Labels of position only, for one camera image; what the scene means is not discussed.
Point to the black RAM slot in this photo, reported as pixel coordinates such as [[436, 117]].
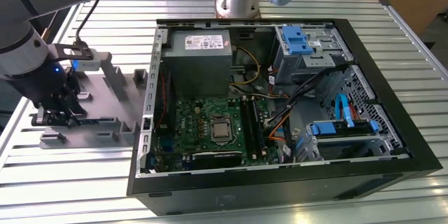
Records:
[[250, 129]]

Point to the black graphics card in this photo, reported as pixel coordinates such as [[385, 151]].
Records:
[[216, 159]]

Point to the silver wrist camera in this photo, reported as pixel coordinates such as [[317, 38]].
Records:
[[89, 62]]

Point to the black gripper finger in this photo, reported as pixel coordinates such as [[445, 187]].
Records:
[[56, 119], [76, 100]]

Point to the grey parts rack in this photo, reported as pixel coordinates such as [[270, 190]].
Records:
[[104, 129]]

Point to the grey power supply unit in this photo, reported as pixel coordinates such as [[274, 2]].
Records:
[[196, 72]]

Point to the blue RAM stick white label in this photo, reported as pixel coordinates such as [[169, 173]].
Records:
[[90, 122]]

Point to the black PC case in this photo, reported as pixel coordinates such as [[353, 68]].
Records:
[[244, 190]]

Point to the CPU socket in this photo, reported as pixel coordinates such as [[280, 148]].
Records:
[[220, 118]]

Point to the silver disk bay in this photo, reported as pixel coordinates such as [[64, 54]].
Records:
[[353, 138]]

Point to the blue drive latch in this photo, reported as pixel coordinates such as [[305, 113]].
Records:
[[293, 40]]

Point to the green motherboard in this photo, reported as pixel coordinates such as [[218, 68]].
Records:
[[188, 142]]

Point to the silver CPU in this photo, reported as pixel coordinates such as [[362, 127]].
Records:
[[220, 131]]

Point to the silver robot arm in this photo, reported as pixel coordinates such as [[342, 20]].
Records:
[[20, 45]]

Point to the silver drive cage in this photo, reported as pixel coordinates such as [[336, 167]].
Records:
[[314, 62]]

